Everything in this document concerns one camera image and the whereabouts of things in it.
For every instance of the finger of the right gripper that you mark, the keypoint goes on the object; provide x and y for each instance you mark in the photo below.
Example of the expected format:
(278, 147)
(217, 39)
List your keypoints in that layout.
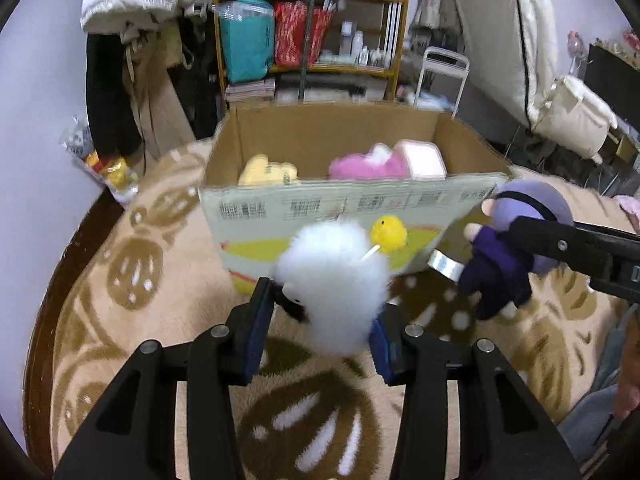
(591, 250)

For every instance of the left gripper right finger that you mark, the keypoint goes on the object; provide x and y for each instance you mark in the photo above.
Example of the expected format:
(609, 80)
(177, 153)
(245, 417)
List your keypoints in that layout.
(404, 354)

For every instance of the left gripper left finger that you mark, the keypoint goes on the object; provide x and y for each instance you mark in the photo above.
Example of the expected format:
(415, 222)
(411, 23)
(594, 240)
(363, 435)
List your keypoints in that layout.
(226, 355)

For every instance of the purple doll plush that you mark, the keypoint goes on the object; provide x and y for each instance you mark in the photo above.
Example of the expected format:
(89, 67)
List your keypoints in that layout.
(499, 270)

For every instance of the white fluffy plush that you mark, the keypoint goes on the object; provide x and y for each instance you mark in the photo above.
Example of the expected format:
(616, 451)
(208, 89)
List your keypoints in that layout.
(334, 277)

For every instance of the yellow bear plush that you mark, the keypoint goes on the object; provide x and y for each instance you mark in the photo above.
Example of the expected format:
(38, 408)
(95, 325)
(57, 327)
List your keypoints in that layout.
(260, 170)

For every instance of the pink bear plush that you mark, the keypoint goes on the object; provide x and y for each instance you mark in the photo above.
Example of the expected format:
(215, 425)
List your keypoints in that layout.
(380, 163)

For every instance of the pink swiss roll plush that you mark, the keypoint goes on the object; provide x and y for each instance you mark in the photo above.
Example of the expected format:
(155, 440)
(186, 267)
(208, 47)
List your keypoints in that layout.
(423, 159)

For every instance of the beige patterned rug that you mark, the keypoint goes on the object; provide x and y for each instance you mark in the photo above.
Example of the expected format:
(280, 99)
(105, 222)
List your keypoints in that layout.
(159, 276)

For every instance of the cardboard box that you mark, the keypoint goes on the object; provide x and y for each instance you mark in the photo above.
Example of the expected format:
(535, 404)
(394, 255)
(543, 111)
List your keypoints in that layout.
(251, 225)

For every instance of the bag of toys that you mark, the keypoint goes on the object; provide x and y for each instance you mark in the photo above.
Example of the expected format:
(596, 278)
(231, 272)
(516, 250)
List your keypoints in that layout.
(112, 171)

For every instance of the white metal cart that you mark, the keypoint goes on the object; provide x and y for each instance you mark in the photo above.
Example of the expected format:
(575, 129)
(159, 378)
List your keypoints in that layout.
(441, 82)

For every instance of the stack of books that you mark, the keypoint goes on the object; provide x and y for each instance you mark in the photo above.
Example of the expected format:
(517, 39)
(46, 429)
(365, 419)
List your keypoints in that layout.
(260, 90)

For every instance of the wooden shelf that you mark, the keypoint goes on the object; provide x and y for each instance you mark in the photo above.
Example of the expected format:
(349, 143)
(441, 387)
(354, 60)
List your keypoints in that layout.
(364, 38)

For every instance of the teal bag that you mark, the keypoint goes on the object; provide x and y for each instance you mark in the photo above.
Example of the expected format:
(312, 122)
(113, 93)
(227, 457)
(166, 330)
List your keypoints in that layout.
(247, 38)

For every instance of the red gift bag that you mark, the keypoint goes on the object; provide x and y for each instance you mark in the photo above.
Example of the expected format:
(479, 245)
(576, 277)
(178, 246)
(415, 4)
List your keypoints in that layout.
(289, 37)

